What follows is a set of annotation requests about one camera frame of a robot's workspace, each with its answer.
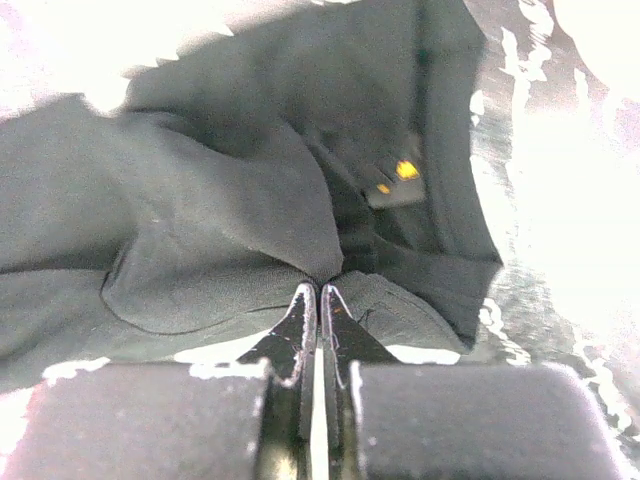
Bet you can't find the black t shirt flower print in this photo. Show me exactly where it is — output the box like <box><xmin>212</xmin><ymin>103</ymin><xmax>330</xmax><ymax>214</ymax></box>
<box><xmin>1</xmin><ymin>1</ymin><xmax>501</xmax><ymax>392</ymax></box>

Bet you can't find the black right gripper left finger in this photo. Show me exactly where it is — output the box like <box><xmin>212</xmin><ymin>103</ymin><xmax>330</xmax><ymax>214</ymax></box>
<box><xmin>1</xmin><ymin>284</ymin><xmax>317</xmax><ymax>479</ymax></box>

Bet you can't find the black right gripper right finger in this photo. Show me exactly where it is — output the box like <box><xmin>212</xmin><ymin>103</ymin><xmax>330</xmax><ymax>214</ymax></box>
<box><xmin>321</xmin><ymin>285</ymin><xmax>625</xmax><ymax>479</ymax></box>

